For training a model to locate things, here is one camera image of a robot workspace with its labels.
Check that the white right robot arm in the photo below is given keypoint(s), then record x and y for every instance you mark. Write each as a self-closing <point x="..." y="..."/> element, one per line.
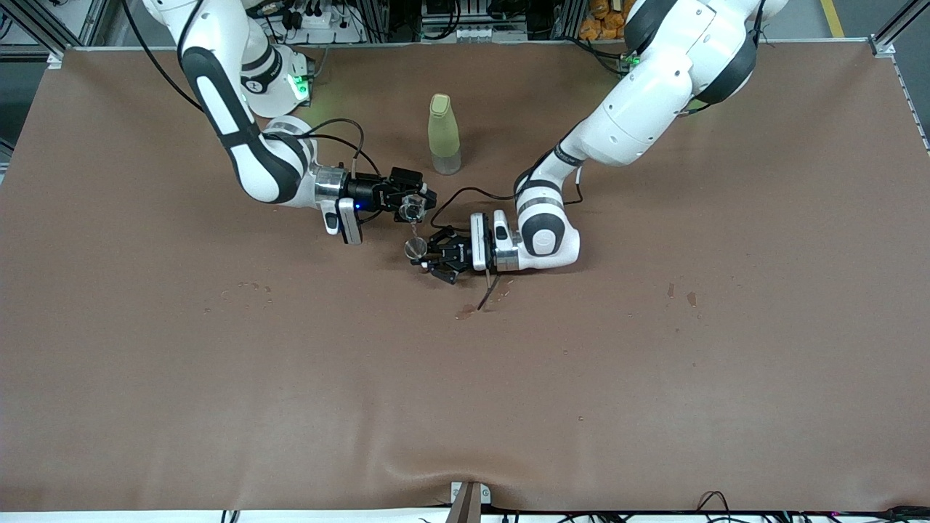
<point x="254" y="156"/>

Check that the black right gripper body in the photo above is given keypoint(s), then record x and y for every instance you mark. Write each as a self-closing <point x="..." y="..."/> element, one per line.
<point x="365" y="192"/>

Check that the clear glass measuring beaker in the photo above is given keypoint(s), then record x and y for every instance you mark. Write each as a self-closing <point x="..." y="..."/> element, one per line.
<point x="413" y="211"/>

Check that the aluminium frame profile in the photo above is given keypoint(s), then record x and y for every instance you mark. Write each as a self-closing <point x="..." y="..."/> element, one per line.
<point x="904" y="18"/>
<point x="91" y="22"/>

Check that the white power strip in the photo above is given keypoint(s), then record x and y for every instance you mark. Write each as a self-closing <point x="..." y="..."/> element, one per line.
<point x="323" y="22"/>

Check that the shiny steel jigger cup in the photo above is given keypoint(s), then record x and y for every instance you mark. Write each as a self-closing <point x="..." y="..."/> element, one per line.
<point x="415" y="248"/>

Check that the yellow-green capped bottle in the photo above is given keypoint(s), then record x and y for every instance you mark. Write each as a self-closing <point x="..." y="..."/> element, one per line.
<point x="444" y="131"/>

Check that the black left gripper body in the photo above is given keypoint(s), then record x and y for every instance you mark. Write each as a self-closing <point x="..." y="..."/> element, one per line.
<point x="455" y="253"/>

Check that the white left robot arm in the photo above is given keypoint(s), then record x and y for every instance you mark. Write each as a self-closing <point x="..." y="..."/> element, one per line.
<point x="639" y="109"/>

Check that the white terminal block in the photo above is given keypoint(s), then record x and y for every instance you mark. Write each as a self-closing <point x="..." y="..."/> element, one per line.
<point x="479" y="33"/>

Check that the brown table mat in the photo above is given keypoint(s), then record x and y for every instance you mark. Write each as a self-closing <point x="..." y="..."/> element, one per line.
<point x="465" y="399"/>

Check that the metal table edge bracket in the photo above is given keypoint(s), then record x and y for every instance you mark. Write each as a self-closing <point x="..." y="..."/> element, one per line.
<point x="468" y="505"/>

